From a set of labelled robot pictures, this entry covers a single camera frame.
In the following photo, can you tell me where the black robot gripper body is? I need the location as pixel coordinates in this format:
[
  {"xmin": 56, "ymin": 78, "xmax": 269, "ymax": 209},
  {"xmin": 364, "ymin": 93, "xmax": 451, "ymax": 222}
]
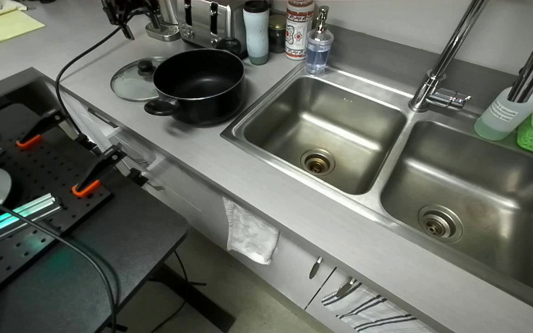
[{"xmin": 103, "ymin": 0, "xmax": 156, "ymax": 21}]

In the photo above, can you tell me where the glass pot lid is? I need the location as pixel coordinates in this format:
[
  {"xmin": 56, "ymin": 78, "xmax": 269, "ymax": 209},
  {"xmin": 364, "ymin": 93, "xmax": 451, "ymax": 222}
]
[{"xmin": 110, "ymin": 58, "xmax": 162, "ymax": 102}]

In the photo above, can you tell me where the black cooking pot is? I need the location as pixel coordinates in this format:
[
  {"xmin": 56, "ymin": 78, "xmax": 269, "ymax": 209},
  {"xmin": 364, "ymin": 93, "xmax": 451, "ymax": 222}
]
[{"xmin": 145, "ymin": 48, "xmax": 247, "ymax": 126}]

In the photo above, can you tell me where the white travel tumbler black lid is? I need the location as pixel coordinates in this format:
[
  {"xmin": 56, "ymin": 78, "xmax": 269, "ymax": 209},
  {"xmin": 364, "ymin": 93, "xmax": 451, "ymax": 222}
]
[{"xmin": 243, "ymin": 0, "xmax": 271, "ymax": 65}]

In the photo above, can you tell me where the yellow paper pad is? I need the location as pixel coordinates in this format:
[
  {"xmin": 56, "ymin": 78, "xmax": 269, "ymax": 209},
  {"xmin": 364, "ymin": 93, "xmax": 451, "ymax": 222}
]
[{"xmin": 0, "ymin": 10, "xmax": 43, "ymax": 43}]

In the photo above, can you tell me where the dark glass jar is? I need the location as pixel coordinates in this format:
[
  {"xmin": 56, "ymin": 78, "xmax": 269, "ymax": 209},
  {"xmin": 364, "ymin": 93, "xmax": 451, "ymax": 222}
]
[{"xmin": 269, "ymin": 13, "xmax": 286, "ymax": 54}]

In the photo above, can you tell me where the lower black orange clamp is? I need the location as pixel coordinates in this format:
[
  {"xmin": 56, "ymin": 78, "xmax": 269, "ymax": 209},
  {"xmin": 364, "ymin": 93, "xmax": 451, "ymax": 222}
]
[{"xmin": 71, "ymin": 147, "xmax": 125, "ymax": 198}]

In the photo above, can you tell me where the black orange clamp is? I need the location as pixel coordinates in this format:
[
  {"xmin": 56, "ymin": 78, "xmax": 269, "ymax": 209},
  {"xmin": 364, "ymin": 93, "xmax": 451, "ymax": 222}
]
[
  {"xmin": 71, "ymin": 147, "xmax": 125, "ymax": 198},
  {"xmin": 16, "ymin": 110, "xmax": 66, "ymax": 150}
]

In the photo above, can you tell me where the red white patterned canister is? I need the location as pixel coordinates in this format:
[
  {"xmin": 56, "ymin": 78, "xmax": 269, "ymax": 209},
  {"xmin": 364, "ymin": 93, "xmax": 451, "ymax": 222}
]
[{"xmin": 286, "ymin": 0, "xmax": 315, "ymax": 60}]

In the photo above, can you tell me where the upper black orange clamp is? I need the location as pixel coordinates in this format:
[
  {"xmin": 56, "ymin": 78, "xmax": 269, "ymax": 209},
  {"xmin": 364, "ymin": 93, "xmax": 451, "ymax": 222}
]
[{"xmin": 16, "ymin": 110, "xmax": 66, "ymax": 150}]

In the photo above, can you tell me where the clear soap dispenser bottle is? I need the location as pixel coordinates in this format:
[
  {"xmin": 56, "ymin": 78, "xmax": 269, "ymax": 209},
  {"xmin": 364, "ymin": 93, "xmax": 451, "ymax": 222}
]
[{"xmin": 306, "ymin": 6, "xmax": 334, "ymax": 74}]

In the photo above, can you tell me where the black perforated breadboard table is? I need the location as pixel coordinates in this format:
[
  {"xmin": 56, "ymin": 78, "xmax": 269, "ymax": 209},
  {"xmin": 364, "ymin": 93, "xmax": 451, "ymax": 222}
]
[{"xmin": 0, "ymin": 67, "xmax": 191, "ymax": 333}]

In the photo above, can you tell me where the white hanging dish towel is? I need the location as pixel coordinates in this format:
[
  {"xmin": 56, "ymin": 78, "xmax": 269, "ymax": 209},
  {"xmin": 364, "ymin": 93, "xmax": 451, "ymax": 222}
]
[{"xmin": 223, "ymin": 198, "xmax": 280, "ymax": 265}]

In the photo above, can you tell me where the left chrome faucet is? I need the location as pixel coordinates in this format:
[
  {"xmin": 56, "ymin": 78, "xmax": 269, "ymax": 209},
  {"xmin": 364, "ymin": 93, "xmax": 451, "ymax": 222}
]
[{"xmin": 410, "ymin": 0, "xmax": 488, "ymax": 113}]

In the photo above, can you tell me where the translucent plastic squeeze bottle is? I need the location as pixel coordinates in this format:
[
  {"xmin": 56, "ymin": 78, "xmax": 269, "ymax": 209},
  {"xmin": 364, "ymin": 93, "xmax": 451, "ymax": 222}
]
[{"xmin": 475, "ymin": 89, "xmax": 533, "ymax": 141}]

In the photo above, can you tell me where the stainless double sink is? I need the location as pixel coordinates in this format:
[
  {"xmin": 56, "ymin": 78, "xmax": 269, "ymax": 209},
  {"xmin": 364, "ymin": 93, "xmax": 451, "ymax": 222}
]
[{"xmin": 225, "ymin": 71, "xmax": 533, "ymax": 309}]

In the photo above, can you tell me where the black power cable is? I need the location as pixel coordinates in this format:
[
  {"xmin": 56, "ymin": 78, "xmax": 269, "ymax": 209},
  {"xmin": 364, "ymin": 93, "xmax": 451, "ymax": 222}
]
[{"xmin": 55, "ymin": 24, "xmax": 127, "ymax": 139}]

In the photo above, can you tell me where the black cable on breadboard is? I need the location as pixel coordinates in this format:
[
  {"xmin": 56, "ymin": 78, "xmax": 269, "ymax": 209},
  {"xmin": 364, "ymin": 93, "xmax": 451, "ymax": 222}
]
[{"xmin": 0, "ymin": 206, "xmax": 125, "ymax": 333}]

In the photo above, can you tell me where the grey cabinet with handles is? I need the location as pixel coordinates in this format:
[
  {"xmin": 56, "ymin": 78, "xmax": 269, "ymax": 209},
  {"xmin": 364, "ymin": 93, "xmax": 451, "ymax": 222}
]
[{"xmin": 64, "ymin": 93, "xmax": 438, "ymax": 333}]

